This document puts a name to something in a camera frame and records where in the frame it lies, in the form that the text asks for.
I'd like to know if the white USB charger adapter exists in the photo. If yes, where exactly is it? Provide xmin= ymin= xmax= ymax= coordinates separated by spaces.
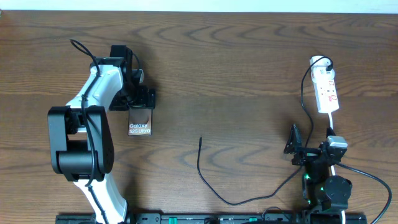
xmin=310 ymin=55 xmax=333 ymax=72

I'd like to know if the right camera black cable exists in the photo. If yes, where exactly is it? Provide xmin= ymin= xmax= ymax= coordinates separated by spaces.
xmin=335 ymin=162 xmax=392 ymax=224

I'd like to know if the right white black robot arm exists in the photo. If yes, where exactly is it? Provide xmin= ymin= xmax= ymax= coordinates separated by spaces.
xmin=284 ymin=125 xmax=352 ymax=223

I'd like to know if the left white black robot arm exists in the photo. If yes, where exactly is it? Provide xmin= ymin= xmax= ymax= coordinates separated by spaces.
xmin=47 ymin=39 xmax=155 ymax=223

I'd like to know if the white power strip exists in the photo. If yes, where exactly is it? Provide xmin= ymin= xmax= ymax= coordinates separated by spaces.
xmin=311 ymin=66 xmax=339 ymax=114

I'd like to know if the Galaxy S25 Ultra smartphone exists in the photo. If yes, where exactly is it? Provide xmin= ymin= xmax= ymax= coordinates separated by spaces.
xmin=128 ymin=108 xmax=152 ymax=136

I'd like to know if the left camera black cable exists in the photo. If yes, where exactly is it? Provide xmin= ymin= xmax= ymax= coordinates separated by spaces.
xmin=69 ymin=39 xmax=110 ymax=224

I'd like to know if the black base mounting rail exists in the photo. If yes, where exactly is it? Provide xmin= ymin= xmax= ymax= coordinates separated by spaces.
xmin=55 ymin=210 xmax=368 ymax=224

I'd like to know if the camera black cable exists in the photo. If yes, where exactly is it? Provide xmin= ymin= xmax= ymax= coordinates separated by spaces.
xmin=335 ymin=162 xmax=392 ymax=224
xmin=69 ymin=39 xmax=110 ymax=224

